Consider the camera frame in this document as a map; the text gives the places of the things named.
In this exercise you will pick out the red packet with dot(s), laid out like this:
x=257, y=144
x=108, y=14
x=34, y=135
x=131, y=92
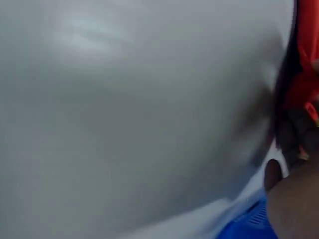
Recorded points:
x=305, y=44

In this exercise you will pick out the blue plastic basket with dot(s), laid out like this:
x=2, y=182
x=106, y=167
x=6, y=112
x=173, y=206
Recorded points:
x=246, y=224

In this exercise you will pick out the person's right hand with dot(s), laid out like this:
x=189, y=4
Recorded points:
x=294, y=204

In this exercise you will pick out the person's right fingers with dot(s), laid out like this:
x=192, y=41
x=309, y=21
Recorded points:
x=291, y=134

